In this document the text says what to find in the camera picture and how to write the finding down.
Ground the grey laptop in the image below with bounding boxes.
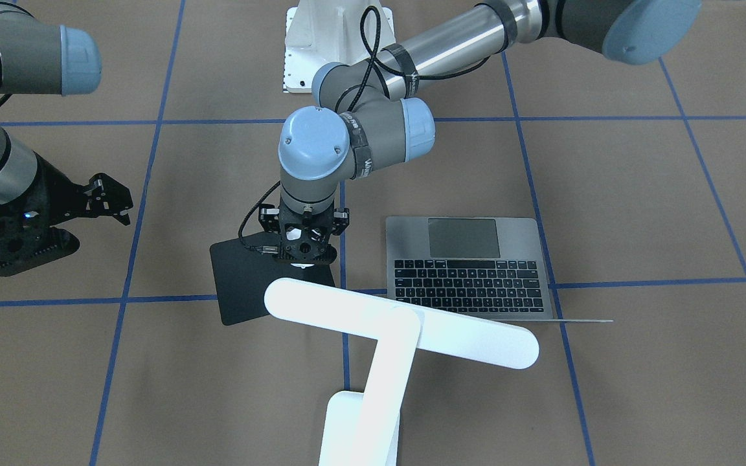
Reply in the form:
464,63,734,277
385,216,613,323

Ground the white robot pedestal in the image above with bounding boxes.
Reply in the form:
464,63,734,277
282,1,396,94

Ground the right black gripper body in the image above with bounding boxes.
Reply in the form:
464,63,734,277
0,156,87,238

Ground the white desk lamp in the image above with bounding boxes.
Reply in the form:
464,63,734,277
264,278,539,465

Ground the black mouse pad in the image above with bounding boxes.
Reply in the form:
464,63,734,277
209,239,335,326

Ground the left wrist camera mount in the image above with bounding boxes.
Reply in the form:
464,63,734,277
238,203,350,265

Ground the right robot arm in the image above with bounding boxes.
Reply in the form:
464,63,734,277
0,1,133,277

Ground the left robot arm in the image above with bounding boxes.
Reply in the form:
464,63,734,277
279,1,701,216

